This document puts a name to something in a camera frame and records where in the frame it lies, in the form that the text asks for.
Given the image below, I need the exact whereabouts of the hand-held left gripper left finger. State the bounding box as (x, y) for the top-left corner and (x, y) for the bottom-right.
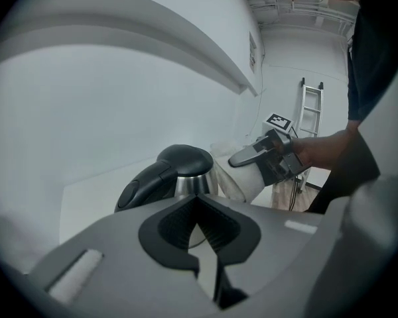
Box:
(26, 193), (222, 318)

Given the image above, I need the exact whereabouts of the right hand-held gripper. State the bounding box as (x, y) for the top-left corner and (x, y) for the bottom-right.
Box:
(228, 112), (311, 187)

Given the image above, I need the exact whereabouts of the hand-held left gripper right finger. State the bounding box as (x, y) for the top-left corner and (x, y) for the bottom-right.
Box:
(197, 193), (332, 318)

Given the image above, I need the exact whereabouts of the white towel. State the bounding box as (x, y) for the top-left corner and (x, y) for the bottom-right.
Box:
(218, 162), (269, 207)

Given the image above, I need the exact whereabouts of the steel kettle with black handle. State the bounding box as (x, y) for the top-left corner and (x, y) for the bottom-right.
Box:
(114, 144), (246, 248)

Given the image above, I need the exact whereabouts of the person's right forearm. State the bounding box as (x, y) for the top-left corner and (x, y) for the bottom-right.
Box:
(293, 129), (359, 172)

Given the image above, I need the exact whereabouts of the aluminium ladder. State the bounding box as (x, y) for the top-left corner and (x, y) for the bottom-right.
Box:
(297, 77), (324, 191)

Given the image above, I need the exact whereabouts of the person's black shirt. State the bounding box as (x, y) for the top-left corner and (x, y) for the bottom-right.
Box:
(308, 0), (398, 215)

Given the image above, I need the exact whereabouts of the wall notice panel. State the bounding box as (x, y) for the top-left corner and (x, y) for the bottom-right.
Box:
(248, 31), (257, 74)

